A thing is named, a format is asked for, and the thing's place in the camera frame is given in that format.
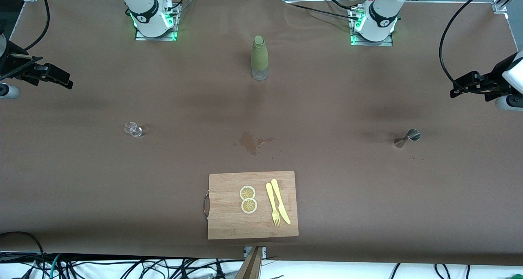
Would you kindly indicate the silver steel jigger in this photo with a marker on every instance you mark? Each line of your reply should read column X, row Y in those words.
column 406, row 138

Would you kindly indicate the wooden cutting board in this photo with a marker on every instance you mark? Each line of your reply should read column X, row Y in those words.
column 229, row 222

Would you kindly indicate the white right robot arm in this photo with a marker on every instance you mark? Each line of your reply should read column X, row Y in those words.
column 143, row 9

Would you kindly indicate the clear glass measuring cup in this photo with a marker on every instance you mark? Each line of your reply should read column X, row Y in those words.
column 134, row 129

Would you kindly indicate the wooden post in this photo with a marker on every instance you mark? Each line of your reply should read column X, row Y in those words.
column 250, row 268

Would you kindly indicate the yellow plastic knife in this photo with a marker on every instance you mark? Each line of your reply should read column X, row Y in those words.
column 280, row 199

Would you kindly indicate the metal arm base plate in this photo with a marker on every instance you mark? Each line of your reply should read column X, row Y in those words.
column 141, row 38
column 355, row 42

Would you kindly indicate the green sleeved glass bottle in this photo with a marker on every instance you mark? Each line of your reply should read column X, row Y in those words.
column 260, row 54

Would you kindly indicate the yellow lemon slice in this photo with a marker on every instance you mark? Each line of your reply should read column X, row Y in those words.
column 247, row 192
column 249, row 206

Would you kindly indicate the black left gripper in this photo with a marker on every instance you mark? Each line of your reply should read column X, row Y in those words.
column 493, row 79

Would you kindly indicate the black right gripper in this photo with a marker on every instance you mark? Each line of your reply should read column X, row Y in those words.
column 11, row 62

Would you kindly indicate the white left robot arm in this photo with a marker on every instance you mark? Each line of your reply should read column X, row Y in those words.
column 380, row 9

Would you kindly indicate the yellow plastic fork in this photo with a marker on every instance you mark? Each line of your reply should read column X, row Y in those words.
column 270, row 197

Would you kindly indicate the metal post bracket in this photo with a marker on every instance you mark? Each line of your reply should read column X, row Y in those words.
column 264, row 251

